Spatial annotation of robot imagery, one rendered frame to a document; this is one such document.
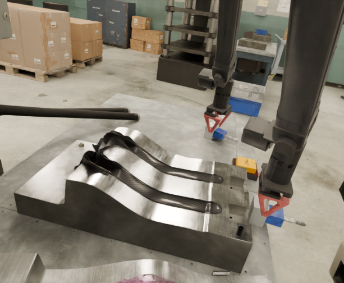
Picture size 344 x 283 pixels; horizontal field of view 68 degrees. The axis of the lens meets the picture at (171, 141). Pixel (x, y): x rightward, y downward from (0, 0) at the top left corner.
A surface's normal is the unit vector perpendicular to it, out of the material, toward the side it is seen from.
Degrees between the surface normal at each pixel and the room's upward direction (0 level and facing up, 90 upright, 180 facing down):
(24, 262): 0
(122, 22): 90
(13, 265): 0
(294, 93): 127
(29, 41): 93
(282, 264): 0
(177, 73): 90
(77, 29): 90
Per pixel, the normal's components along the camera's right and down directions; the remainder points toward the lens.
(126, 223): -0.21, 0.44
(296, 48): -0.58, 0.76
